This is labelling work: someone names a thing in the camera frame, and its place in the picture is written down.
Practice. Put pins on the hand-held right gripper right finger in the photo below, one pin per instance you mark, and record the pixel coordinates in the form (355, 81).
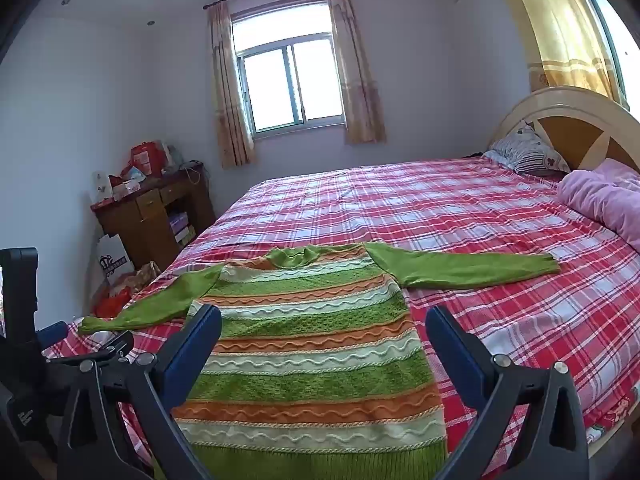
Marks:
(457, 355)

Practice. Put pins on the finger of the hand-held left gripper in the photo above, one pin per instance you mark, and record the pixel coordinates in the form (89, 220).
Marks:
(54, 333)
(100, 350)

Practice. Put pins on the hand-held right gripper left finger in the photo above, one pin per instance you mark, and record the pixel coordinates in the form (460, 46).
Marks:
(192, 355)

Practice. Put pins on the green orange striped knit sweater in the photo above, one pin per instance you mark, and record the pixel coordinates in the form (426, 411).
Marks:
(310, 350)

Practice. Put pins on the red plastic bag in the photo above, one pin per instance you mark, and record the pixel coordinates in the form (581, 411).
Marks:
(111, 304)

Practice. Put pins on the brown patterned cloth bundle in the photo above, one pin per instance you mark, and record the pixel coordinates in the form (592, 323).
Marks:
(145, 276)

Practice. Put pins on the white paper bag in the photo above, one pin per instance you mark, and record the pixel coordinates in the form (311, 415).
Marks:
(114, 260)

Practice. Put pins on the flat red box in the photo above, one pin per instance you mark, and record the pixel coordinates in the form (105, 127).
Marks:
(102, 205)

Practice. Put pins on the stacked boxes under desk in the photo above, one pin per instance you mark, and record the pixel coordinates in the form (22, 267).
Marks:
(181, 229)

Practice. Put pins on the white upright box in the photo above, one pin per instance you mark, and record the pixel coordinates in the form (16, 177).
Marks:
(102, 187)

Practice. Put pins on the brown wooden desk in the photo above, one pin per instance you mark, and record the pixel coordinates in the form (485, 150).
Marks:
(130, 220)

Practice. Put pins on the red plaid bed sheet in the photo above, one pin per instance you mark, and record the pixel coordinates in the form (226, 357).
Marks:
(450, 220)

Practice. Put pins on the pale plastic bag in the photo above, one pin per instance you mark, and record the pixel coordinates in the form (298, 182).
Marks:
(171, 156)

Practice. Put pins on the grey striped pillow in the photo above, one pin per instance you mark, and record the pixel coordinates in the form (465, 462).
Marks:
(530, 152)

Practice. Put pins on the pink blanket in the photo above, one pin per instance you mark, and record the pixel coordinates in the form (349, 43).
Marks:
(605, 195)

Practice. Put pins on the cream wooden bed headboard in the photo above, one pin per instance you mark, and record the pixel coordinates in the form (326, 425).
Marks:
(575, 125)

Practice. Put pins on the beige patterned curtain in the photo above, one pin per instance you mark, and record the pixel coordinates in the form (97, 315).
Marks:
(355, 70)
(230, 95)

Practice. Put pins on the sliding window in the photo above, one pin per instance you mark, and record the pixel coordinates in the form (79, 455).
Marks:
(290, 80)

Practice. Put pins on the yellow curtain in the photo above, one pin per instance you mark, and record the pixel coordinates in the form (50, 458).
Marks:
(560, 25)

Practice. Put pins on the side window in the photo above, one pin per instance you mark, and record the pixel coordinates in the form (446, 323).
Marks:
(607, 30)

